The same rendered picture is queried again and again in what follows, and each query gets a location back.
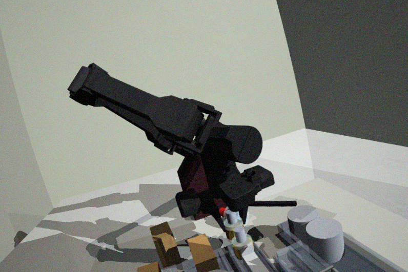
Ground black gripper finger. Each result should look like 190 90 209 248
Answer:
239 205 249 224
201 204 226 232

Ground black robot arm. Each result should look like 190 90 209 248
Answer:
68 63 263 212

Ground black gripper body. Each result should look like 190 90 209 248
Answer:
175 158 275 218

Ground black flat bar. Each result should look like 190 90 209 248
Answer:
249 201 297 206

